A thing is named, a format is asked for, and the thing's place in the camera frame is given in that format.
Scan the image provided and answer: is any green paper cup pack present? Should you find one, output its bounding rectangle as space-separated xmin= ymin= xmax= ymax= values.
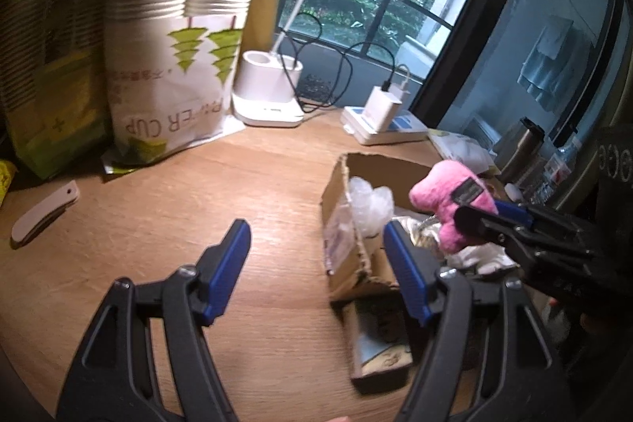
xmin=0 ymin=0 xmax=134 ymax=180

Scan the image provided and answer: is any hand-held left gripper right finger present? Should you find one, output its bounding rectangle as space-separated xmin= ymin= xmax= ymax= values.
xmin=385 ymin=220 xmax=574 ymax=422

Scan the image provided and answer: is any cardboard box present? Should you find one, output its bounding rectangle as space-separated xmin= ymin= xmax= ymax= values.
xmin=320 ymin=152 xmax=520 ymax=301

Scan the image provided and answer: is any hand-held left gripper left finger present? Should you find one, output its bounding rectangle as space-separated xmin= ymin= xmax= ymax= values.
xmin=55 ymin=218 xmax=252 ymax=422

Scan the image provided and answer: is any small flat box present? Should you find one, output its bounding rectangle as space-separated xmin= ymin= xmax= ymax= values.
xmin=343 ymin=291 xmax=413 ymax=396

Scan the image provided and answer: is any white packet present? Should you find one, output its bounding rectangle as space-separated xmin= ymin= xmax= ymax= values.
xmin=428 ymin=130 xmax=495 ymax=173

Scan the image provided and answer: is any white paper cup pack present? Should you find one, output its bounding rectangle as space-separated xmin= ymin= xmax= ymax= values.
xmin=101 ymin=0 xmax=265 ymax=176

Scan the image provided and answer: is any clear plastic bag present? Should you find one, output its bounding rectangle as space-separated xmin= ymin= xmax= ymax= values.
xmin=349 ymin=177 xmax=395 ymax=237

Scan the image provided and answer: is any dark window frame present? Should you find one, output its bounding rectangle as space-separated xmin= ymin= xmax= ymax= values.
xmin=410 ymin=0 xmax=537 ymax=126

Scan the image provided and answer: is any yellow packet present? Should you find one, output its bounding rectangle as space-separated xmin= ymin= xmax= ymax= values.
xmin=0 ymin=160 xmax=18 ymax=205

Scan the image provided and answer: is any pink plush toy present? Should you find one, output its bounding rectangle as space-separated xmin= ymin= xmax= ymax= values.
xmin=409 ymin=160 xmax=499 ymax=253

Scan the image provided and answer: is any white power strip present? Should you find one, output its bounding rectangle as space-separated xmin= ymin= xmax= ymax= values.
xmin=340 ymin=106 xmax=428 ymax=146

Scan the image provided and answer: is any clear water bottle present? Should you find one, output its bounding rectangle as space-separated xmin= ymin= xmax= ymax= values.
xmin=536 ymin=138 xmax=582 ymax=200

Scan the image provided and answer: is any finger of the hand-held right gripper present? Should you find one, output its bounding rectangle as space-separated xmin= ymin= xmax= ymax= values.
xmin=454 ymin=204 xmax=594 ymax=269
xmin=492 ymin=199 xmax=594 ymax=237

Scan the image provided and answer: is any hanging blue towel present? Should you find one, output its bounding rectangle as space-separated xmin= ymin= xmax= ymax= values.
xmin=517 ymin=19 xmax=594 ymax=111

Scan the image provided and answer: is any black cable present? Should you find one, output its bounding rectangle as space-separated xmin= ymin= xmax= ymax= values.
xmin=279 ymin=13 xmax=396 ymax=114

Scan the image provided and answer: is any steel thermos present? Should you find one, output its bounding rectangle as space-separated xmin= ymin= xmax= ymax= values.
xmin=495 ymin=116 xmax=545 ymax=178

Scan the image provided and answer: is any white plastic bag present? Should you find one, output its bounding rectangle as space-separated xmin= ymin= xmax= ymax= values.
xmin=445 ymin=244 xmax=517 ymax=277

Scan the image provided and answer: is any white folding knife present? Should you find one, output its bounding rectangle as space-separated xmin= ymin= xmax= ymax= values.
xmin=11 ymin=180 xmax=80 ymax=250

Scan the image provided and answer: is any white charger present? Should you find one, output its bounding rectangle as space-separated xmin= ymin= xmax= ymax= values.
xmin=363 ymin=87 xmax=401 ymax=132

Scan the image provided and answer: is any white desk lamp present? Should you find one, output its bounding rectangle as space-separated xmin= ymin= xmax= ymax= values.
xmin=232 ymin=0 xmax=426 ymax=129

